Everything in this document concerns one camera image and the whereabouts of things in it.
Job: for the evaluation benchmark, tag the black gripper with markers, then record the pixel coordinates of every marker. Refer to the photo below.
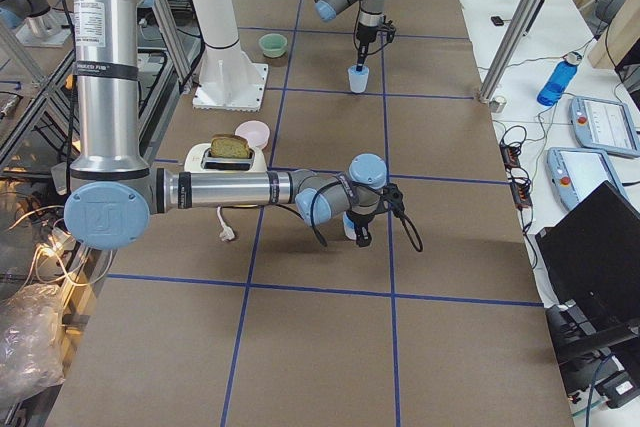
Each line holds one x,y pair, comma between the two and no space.
358,223
363,39

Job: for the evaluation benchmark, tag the light blue cup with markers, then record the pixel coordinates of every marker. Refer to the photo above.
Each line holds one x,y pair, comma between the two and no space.
349,228
358,78

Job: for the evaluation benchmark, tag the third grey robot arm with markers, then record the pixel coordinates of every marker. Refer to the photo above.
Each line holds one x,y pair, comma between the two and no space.
35,23

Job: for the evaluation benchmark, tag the green bowl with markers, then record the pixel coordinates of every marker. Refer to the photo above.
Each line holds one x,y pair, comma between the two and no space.
273,45

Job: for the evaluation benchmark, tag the toaster white power plug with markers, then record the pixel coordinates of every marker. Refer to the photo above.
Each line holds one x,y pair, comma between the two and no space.
226,234

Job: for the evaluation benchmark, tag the pink bowl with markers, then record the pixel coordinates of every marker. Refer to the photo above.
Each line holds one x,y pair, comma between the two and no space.
256,133

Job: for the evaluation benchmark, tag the orange black power strip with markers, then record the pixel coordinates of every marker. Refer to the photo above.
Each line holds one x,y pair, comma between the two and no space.
519,180

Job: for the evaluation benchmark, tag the toast bread slice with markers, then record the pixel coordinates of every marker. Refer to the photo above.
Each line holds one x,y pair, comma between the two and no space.
229,146

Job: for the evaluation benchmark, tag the cream white toaster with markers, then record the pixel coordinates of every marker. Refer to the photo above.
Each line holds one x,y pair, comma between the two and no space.
226,181

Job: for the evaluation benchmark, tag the blue water bottle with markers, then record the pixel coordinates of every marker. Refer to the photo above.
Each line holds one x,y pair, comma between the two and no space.
559,79

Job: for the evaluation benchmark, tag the near teach pendant tablet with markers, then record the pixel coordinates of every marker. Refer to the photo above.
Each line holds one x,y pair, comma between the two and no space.
577,172

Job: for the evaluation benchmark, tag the teach pendant tablet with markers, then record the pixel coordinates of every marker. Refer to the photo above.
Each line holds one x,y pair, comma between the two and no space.
577,172
604,124

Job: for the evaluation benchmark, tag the black laptop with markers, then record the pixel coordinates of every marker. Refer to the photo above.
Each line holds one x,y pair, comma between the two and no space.
594,249

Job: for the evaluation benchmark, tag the far teach pendant tablet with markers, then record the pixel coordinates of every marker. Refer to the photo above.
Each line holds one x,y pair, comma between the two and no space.
604,124

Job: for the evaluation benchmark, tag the clear plastic bag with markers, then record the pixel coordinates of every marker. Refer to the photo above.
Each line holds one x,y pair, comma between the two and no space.
31,358

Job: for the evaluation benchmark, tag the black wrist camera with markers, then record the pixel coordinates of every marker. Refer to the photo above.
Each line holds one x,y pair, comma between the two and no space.
394,200

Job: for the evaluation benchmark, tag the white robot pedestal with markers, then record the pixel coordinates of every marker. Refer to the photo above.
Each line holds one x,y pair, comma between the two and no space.
228,79

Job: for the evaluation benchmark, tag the aluminium frame post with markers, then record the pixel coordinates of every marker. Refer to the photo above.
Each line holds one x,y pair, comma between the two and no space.
520,20

